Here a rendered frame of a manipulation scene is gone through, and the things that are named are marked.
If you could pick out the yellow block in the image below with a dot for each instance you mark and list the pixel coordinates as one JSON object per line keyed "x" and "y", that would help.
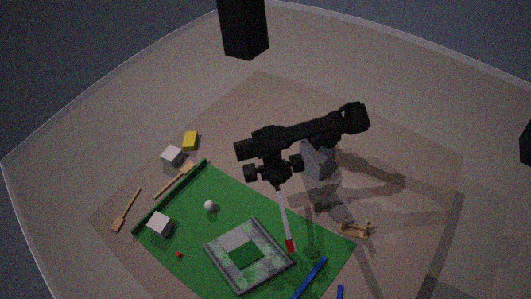
{"x": 189, "y": 142}

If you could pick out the white golf ball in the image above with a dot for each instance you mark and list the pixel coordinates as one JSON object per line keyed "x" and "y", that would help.
{"x": 209, "y": 205}

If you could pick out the green putting mat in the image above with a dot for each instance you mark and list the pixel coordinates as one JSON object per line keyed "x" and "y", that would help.
{"x": 235, "y": 203}

